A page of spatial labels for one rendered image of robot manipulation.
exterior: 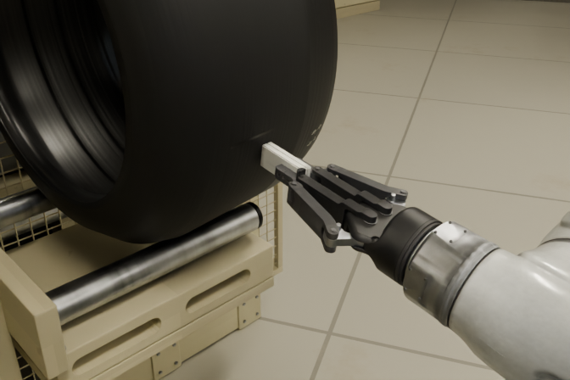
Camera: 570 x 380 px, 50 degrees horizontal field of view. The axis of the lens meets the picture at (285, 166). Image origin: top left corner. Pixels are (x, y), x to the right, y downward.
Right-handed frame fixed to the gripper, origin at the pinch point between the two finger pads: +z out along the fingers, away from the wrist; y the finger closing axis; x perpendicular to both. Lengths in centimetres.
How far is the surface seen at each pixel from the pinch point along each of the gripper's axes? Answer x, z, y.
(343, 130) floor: 130, 153, -209
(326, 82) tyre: -7.0, 3.7, -9.7
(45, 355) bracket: 19.8, 8.0, 27.7
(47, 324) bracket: 15.8, 8.5, 26.8
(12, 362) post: 29.7, 18.1, 28.5
